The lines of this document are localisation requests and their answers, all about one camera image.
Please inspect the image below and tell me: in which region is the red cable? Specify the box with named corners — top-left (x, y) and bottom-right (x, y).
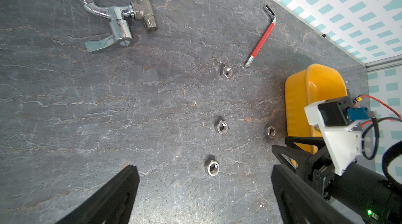
top-left (354, 94), bottom-right (402, 127)

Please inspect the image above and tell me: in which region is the yellow plastic storage box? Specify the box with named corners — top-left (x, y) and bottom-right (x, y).
top-left (284, 63), bottom-right (348, 168)

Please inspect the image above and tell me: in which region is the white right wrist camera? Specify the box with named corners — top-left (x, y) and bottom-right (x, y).
top-left (304, 96), bottom-right (371, 176)

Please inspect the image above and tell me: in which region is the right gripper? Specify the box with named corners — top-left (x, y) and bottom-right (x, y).
top-left (272, 136), bottom-right (336, 199)

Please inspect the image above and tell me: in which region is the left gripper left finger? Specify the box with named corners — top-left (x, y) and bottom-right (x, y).
top-left (58, 165), bottom-right (140, 224)

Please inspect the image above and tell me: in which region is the red hex key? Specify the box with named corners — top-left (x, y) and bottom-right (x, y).
top-left (245, 4), bottom-right (276, 68)

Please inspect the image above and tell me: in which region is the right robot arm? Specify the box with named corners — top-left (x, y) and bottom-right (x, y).
top-left (271, 137), bottom-right (402, 224)

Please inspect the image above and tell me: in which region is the steel hex nut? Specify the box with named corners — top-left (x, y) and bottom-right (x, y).
top-left (215, 119), bottom-right (229, 135)
top-left (264, 124), bottom-right (276, 138)
top-left (220, 66), bottom-right (233, 80)
top-left (204, 159), bottom-right (220, 177)

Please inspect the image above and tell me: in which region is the chrome faucet valve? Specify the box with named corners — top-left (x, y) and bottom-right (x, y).
top-left (81, 0), bottom-right (158, 54)

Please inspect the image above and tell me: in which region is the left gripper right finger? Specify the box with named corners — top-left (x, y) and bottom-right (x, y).
top-left (271, 164), bottom-right (352, 224)

